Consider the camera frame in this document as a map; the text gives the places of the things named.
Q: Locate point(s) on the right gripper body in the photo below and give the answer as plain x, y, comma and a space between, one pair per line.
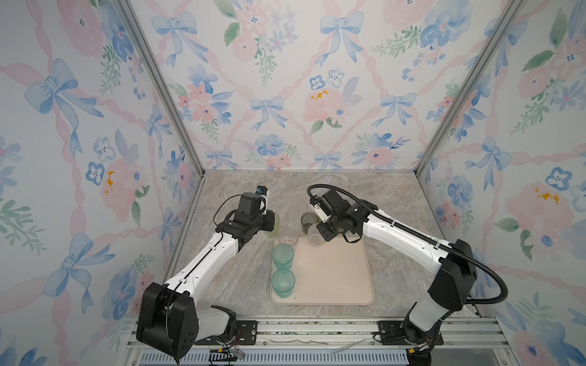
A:
330, 229

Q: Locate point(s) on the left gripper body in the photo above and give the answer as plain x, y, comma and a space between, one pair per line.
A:
263, 223

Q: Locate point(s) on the clear smooth tall tumbler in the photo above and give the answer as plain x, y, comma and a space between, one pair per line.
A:
314, 236

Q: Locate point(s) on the clear textured tumbler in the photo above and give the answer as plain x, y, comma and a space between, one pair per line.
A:
288, 236

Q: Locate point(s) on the teal textured tumbler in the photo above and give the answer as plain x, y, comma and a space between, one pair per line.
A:
283, 282
283, 256

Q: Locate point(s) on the light green textured tumbler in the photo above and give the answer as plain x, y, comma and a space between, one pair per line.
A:
276, 226

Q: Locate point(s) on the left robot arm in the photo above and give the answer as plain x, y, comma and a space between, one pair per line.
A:
169, 320

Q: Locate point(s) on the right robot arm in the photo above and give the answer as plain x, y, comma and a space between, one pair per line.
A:
450, 263

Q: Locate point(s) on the beige plastic tray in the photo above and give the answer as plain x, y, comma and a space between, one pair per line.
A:
335, 273

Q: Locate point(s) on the dark grey glass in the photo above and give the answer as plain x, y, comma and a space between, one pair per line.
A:
307, 220

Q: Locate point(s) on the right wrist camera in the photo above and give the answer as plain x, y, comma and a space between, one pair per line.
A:
319, 211

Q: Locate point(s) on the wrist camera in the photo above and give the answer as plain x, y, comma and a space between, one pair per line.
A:
319, 211
263, 192

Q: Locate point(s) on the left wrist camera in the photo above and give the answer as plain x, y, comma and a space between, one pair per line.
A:
263, 192

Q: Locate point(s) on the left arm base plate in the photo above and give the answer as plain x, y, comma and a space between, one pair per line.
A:
240, 333

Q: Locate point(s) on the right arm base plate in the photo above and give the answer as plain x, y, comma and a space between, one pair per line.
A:
394, 333

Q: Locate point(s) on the aluminium front rail frame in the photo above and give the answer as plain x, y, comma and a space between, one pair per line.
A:
351, 341

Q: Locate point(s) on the left aluminium corner post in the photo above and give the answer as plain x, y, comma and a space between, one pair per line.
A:
131, 22

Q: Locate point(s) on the aluminium corner post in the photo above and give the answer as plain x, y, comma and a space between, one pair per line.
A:
489, 50
131, 22

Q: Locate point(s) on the right aluminium corner post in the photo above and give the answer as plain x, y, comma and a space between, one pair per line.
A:
489, 50

